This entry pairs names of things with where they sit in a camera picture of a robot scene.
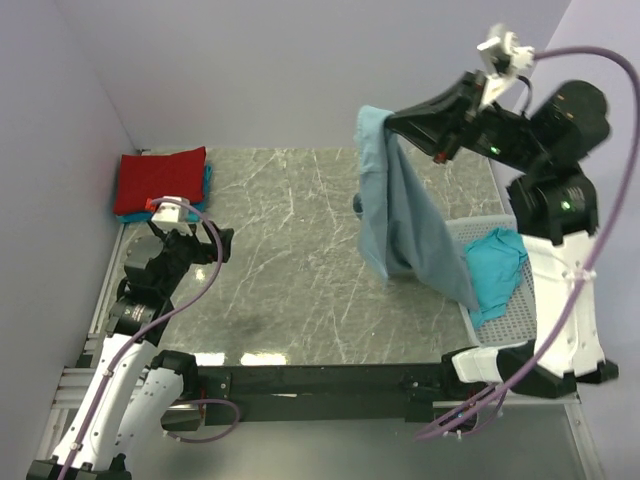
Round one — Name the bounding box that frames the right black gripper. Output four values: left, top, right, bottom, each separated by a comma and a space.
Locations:
383, 69, 548, 174

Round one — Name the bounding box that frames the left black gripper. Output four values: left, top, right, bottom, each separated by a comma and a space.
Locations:
148, 216, 233, 297

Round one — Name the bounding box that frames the grey-blue t-shirt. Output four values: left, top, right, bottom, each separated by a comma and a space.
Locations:
353, 106, 478, 310

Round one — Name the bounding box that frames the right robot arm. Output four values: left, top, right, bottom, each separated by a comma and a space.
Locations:
386, 73, 619, 399

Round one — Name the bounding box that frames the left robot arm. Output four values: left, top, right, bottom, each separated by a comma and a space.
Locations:
27, 222, 234, 479

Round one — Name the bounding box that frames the teal folded t-shirt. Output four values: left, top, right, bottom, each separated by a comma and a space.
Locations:
116, 163, 215, 225

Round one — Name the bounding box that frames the red folded t-shirt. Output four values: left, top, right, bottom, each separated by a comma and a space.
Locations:
113, 146, 206, 216

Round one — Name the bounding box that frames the crumpled teal t-shirt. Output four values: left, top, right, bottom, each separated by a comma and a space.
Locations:
464, 227, 528, 329

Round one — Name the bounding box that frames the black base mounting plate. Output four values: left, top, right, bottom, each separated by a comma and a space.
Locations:
193, 363, 486, 422

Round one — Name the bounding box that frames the white perforated plastic basket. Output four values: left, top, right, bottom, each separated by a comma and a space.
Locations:
447, 214, 536, 346

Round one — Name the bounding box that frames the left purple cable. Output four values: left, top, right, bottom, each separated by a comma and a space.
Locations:
57, 197, 241, 480

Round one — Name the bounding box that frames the purple cable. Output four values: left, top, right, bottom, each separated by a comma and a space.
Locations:
414, 45, 640, 442
57, 197, 241, 480

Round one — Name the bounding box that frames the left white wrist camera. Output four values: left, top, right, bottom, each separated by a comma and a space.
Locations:
149, 196, 197, 235

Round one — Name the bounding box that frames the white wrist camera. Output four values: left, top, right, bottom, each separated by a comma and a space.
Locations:
477, 23, 535, 109
149, 196, 197, 235

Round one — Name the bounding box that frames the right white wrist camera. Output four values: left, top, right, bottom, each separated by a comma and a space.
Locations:
477, 23, 535, 109

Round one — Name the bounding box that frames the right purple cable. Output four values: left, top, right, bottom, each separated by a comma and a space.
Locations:
414, 45, 640, 442

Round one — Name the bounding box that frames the aluminium frame rail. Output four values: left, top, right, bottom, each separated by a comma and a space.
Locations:
53, 368, 203, 411

